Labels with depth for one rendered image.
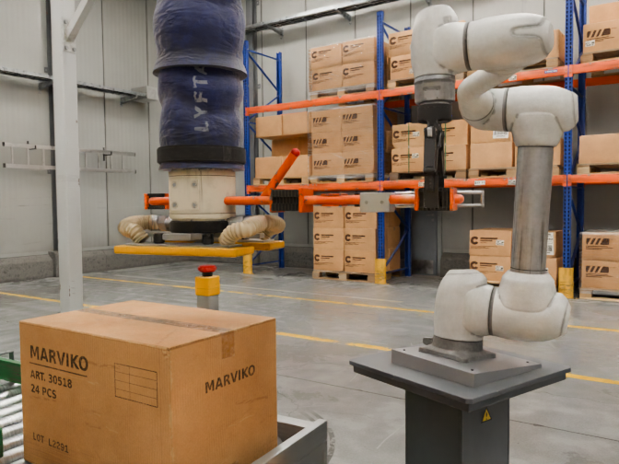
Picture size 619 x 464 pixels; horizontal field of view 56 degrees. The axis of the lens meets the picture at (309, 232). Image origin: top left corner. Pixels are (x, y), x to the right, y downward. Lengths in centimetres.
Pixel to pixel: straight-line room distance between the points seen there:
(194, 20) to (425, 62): 55
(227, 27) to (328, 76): 834
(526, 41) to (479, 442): 119
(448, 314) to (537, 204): 42
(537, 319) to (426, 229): 846
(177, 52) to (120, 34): 1141
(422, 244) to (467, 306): 844
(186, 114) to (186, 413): 71
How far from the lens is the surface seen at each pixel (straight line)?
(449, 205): 128
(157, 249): 144
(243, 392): 158
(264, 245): 151
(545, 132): 181
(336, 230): 959
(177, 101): 148
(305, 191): 139
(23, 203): 1123
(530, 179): 182
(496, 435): 200
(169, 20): 151
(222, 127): 145
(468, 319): 186
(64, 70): 469
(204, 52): 147
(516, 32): 130
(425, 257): 1027
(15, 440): 212
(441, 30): 133
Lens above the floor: 127
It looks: 3 degrees down
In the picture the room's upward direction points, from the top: 1 degrees counter-clockwise
